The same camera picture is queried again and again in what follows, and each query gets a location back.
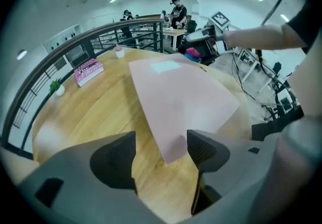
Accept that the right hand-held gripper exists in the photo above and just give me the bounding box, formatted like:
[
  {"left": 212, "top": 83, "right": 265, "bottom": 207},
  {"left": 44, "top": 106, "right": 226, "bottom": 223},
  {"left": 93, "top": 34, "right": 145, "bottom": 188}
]
[{"left": 186, "top": 11, "right": 231, "bottom": 42}]

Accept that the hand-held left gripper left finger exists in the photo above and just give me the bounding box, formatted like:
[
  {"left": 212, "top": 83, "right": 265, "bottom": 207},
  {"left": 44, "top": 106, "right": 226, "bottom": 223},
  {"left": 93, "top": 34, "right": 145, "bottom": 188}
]
[{"left": 19, "top": 131, "right": 167, "bottom": 224}]

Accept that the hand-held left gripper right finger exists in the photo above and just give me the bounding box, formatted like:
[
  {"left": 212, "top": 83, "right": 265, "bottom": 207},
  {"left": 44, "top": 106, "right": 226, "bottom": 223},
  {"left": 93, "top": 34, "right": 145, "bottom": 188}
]
[{"left": 186, "top": 129, "right": 280, "bottom": 224}]

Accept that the pink box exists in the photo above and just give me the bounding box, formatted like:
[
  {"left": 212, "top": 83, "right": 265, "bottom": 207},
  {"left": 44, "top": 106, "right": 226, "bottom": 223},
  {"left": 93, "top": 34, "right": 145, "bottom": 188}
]
[{"left": 128, "top": 53, "right": 241, "bottom": 165}]

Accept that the person's right forearm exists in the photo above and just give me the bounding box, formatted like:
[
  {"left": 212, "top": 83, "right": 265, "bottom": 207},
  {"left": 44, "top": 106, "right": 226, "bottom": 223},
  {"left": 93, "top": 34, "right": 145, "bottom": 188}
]
[{"left": 222, "top": 24, "right": 309, "bottom": 51}]

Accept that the pink cushion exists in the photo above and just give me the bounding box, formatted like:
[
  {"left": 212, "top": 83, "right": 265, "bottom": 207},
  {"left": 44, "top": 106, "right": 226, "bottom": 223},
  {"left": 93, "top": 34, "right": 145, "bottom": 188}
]
[{"left": 185, "top": 47, "right": 202, "bottom": 58}]

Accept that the black office chair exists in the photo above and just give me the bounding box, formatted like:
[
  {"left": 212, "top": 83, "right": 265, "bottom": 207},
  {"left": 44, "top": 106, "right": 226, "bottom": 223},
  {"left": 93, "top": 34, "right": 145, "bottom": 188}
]
[{"left": 176, "top": 20, "right": 227, "bottom": 65}]

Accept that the light wooden side table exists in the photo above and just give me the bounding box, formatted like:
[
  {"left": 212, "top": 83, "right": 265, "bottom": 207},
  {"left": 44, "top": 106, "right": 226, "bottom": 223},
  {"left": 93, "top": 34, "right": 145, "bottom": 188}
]
[{"left": 163, "top": 28, "right": 188, "bottom": 50}]

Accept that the small green potted plant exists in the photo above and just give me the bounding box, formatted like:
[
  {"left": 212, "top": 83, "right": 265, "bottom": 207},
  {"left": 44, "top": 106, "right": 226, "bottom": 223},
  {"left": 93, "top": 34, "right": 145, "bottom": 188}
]
[{"left": 48, "top": 79, "right": 65, "bottom": 97}]

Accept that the pink book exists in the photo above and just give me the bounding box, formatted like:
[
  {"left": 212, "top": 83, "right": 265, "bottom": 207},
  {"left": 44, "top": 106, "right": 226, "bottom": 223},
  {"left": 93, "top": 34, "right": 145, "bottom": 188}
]
[{"left": 74, "top": 58, "right": 105, "bottom": 88}]

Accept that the person's black shirt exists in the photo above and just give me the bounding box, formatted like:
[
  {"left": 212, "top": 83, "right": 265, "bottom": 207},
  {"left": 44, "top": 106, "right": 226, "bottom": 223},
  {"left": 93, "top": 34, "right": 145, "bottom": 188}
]
[{"left": 283, "top": 0, "right": 322, "bottom": 55}]

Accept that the thin black cable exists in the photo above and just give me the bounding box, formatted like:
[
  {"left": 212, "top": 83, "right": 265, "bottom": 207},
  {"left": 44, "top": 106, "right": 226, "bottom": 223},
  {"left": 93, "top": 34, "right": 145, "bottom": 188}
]
[{"left": 231, "top": 49, "right": 277, "bottom": 108}]

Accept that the thick black cable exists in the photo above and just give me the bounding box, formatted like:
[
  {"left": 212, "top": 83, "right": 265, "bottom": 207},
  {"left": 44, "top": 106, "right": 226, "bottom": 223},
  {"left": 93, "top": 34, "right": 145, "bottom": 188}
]
[{"left": 260, "top": 0, "right": 292, "bottom": 27}]

